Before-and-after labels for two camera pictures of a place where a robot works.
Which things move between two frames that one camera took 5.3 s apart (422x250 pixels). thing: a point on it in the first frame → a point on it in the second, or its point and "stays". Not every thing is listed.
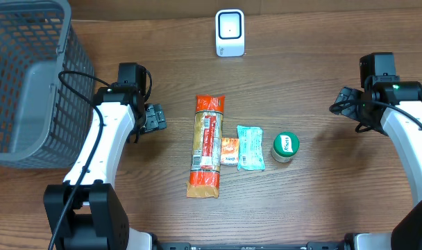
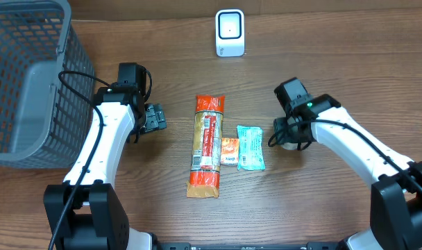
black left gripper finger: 155,117 stays
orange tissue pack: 230,151 stays
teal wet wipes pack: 250,153 stays
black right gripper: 348,94 → 279,123
